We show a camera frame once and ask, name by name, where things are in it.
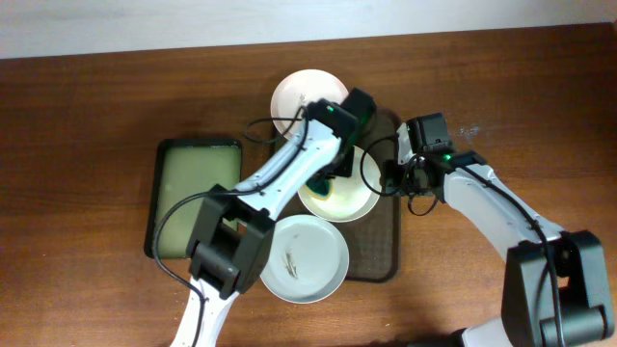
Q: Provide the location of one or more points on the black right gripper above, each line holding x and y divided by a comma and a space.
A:
393, 181

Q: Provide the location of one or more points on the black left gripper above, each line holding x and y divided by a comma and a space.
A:
335, 169

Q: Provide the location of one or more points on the green yellow sponge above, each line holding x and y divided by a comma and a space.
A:
320, 187

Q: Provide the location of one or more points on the cream white plate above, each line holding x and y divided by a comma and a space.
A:
349, 198

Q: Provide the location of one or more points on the light grey plate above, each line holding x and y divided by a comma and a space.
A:
308, 261

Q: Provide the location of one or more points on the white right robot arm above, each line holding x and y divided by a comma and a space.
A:
555, 291

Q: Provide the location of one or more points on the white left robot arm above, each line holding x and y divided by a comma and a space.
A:
232, 237

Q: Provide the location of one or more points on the dark brown serving tray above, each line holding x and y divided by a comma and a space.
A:
373, 239

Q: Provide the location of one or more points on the pink dirty plate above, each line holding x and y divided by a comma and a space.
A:
301, 88

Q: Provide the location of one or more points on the black soapy water tray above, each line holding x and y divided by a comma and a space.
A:
184, 167

